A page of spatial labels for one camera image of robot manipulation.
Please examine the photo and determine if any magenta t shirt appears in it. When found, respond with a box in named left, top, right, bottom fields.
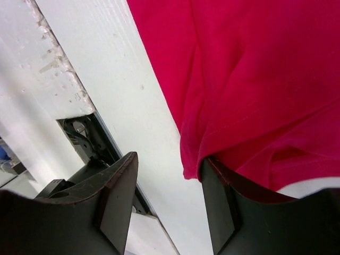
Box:
left=128, top=1, right=339, bottom=191

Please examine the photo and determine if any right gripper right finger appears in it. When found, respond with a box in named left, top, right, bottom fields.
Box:
left=201, top=157, right=339, bottom=254

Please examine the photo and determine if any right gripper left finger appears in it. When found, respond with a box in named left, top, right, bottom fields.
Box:
left=1, top=152, right=138, bottom=254

